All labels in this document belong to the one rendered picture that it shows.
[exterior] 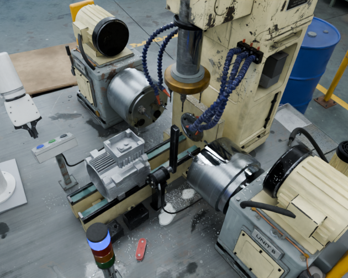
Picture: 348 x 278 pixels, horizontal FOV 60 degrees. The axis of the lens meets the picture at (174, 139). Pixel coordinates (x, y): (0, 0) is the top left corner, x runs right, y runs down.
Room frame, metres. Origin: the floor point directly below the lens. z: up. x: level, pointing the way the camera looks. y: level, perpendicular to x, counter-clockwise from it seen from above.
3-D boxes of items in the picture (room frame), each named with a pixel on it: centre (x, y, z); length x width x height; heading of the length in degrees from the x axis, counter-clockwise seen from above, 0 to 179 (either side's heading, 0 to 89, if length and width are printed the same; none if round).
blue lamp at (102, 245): (0.39, 0.20, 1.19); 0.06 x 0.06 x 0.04
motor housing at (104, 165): (0.76, 0.22, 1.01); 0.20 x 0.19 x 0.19; 133
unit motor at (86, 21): (1.42, 0.44, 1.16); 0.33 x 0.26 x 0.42; 42
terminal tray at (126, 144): (0.79, 0.19, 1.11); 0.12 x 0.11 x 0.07; 133
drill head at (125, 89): (1.23, 0.23, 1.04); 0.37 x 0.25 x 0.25; 42
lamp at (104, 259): (0.39, 0.20, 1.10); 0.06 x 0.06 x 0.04
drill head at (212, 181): (0.72, -0.23, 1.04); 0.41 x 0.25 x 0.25; 42
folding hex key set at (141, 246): (0.52, 0.11, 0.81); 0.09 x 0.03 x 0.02; 174
